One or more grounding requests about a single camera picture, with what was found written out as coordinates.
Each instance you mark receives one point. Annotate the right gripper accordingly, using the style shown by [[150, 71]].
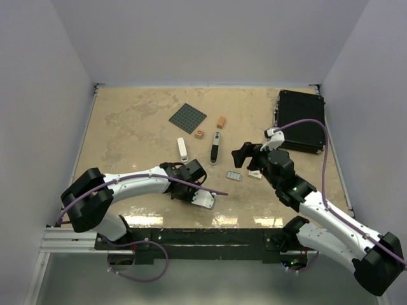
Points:
[[248, 150]]

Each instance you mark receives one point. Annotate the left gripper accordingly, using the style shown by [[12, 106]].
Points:
[[189, 199]]

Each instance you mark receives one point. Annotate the staple tray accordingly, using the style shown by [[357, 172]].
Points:
[[234, 176]]

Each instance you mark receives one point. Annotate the white staple box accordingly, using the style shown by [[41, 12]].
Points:
[[255, 174]]

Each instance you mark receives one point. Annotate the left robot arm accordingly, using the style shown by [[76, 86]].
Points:
[[87, 200]]

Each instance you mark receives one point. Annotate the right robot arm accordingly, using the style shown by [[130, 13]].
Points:
[[375, 259]]

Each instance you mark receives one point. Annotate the white stapler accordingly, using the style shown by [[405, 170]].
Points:
[[182, 150]]

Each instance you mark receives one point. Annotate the plain wooden block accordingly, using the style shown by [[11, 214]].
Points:
[[221, 121]]

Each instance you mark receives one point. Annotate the wooden letter cube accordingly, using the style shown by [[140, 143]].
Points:
[[199, 134]]

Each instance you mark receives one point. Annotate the grey studded baseplate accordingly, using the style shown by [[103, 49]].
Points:
[[187, 118]]

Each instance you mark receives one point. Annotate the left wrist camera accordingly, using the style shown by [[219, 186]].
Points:
[[204, 199]]

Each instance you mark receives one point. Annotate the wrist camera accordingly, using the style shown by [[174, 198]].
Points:
[[204, 199], [275, 138]]

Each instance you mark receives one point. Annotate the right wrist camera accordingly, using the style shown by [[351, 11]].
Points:
[[275, 138]]

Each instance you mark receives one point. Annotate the black base frame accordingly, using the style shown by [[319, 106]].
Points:
[[265, 245]]

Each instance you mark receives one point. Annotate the aluminium rail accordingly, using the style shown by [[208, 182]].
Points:
[[65, 240]]

